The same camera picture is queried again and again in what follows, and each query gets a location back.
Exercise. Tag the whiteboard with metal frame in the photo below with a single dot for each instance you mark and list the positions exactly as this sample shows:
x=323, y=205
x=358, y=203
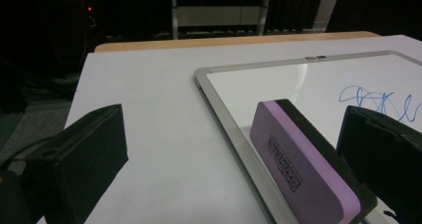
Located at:
x=282, y=81

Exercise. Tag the dark equipment with red light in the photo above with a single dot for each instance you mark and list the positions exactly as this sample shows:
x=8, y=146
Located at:
x=89, y=9

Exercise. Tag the white metal stand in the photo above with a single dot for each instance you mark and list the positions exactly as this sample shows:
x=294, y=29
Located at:
x=212, y=15

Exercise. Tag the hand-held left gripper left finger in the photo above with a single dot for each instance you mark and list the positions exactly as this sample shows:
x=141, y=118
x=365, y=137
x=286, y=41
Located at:
x=83, y=164

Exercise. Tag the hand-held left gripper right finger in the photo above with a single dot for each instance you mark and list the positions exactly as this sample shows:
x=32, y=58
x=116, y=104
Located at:
x=384, y=157

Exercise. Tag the white table cover sheet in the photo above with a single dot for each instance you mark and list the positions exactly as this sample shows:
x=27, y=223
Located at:
x=149, y=101

